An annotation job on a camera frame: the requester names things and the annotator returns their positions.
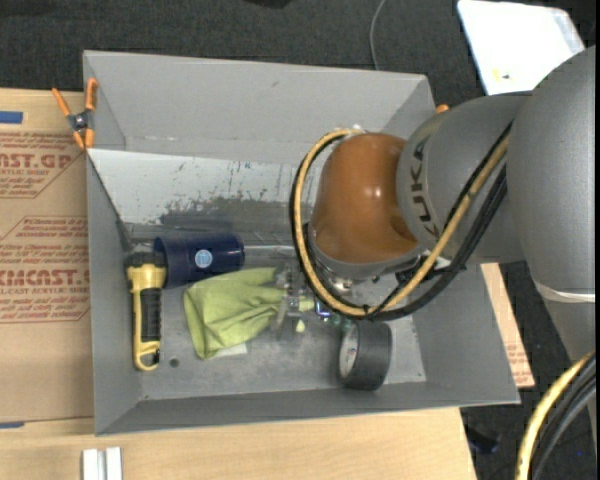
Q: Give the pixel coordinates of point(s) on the grey metal bin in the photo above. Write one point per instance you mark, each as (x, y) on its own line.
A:
(260, 108)

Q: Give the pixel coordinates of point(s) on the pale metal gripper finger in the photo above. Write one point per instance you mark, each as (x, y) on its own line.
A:
(287, 320)
(289, 284)

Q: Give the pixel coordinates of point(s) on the yellow and black flashlight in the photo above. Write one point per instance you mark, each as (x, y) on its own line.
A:
(147, 313)

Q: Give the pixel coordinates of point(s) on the yellow-green cloth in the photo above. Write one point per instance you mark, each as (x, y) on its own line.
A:
(230, 308)

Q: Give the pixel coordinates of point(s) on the brown cardboard board red print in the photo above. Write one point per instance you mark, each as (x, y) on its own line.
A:
(40, 363)

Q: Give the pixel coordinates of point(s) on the grey tape roll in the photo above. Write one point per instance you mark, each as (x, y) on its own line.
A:
(372, 358)

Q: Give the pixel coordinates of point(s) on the dark blue cup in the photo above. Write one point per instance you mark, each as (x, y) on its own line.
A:
(200, 260)

